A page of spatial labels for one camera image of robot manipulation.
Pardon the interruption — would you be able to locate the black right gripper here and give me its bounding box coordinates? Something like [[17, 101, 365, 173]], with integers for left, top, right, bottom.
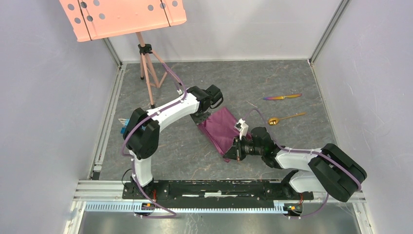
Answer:
[[223, 135, 263, 162]]

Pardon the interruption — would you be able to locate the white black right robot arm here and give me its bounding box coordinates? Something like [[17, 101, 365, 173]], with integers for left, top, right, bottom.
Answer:
[[224, 127, 367, 202]]

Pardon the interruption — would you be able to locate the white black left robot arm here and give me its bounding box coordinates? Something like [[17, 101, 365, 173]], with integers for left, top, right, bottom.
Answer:
[[121, 85, 224, 199]]

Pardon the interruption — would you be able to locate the gold spoon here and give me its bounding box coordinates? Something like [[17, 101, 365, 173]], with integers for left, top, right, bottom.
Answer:
[[267, 112, 306, 126]]

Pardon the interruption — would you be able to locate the iridescent rainbow knife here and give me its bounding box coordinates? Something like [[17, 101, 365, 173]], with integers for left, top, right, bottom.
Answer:
[[262, 94, 302, 100]]

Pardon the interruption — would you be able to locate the colourful toy block set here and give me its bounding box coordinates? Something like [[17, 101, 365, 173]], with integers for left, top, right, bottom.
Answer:
[[118, 118, 130, 134]]

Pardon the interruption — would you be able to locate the pink music stand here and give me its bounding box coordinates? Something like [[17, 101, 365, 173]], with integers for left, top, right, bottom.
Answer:
[[59, 0, 187, 108]]

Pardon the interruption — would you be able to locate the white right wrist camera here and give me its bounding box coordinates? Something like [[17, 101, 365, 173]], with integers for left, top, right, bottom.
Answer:
[[235, 118, 249, 139]]

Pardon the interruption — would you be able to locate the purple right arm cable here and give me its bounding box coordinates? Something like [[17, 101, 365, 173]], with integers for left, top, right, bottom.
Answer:
[[242, 108, 363, 219]]

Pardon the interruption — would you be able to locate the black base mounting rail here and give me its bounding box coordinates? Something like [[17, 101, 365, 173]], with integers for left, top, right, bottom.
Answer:
[[122, 179, 314, 209]]

